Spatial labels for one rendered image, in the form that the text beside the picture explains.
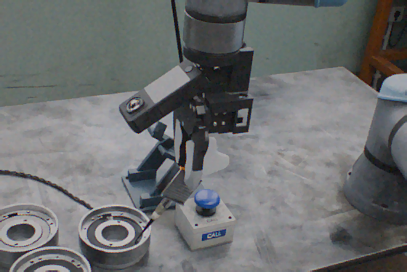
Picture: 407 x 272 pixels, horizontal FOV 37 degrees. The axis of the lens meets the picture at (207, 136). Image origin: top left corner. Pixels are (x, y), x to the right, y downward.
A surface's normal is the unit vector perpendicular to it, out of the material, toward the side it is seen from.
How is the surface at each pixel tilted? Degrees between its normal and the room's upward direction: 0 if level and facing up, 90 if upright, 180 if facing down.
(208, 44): 90
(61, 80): 90
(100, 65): 90
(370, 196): 72
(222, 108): 90
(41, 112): 0
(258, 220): 0
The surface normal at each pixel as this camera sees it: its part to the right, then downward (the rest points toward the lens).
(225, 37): 0.33, 0.52
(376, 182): -0.60, 0.07
